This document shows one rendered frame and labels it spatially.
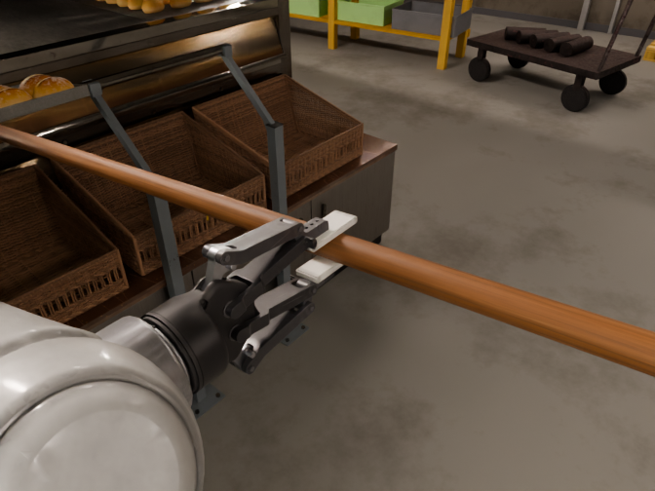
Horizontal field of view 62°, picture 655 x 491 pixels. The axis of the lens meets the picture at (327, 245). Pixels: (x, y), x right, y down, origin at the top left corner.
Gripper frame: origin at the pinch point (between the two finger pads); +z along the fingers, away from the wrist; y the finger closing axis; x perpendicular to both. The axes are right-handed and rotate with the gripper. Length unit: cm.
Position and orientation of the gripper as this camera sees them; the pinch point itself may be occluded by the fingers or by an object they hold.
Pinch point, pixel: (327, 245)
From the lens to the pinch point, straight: 55.5
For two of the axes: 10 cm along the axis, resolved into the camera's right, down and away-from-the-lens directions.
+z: 6.4, -4.4, 6.3
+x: 7.6, 2.6, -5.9
